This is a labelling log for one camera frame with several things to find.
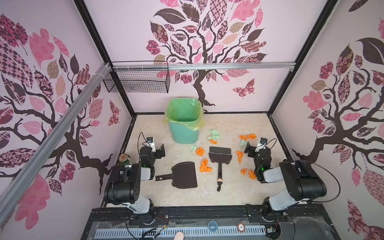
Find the dark brown plastic dustpan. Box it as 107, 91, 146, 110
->
156, 162, 198, 189

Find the dark brown hand brush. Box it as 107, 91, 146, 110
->
209, 147, 232, 192

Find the large orange paper clump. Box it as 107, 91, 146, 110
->
199, 159, 212, 173

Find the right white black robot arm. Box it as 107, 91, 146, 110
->
244, 143, 327, 222

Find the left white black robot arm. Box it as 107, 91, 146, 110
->
103, 144, 166, 225

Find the orange scrap front right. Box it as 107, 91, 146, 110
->
248, 170, 257, 180

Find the long orange paper scrap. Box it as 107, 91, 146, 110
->
236, 151, 244, 164

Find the green scrap right side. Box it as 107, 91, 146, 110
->
240, 139, 248, 147

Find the orange scrap back right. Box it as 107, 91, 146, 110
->
246, 134, 257, 140

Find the small green drink can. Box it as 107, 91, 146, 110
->
118, 154, 131, 166

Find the orange scrap back left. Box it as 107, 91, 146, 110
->
239, 135, 247, 141

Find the green plastic trash bin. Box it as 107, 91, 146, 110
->
169, 124, 199, 144

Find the light green bin liner bag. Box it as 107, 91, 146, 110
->
163, 98, 206, 131

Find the red white tape roll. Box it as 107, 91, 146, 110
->
237, 223, 246, 233

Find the blue tape roll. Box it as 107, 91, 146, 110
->
208, 220, 218, 233

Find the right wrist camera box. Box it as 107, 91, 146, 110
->
255, 138, 268, 152

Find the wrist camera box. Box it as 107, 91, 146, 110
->
146, 137, 156, 152
255, 138, 268, 152

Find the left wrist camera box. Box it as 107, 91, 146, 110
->
146, 137, 156, 152

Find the white slotted cable duct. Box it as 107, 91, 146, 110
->
94, 225, 268, 240

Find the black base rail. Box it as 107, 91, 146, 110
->
81, 204, 339, 240

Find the black wire mesh basket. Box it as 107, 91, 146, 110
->
103, 60, 171, 93

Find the aluminium frame bar back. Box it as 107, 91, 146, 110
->
111, 62, 296, 72

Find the aluminium frame bar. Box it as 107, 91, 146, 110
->
111, 62, 296, 72
1, 63, 111, 224

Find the aluminium frame bar left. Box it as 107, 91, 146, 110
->
1, 63, 111, 224

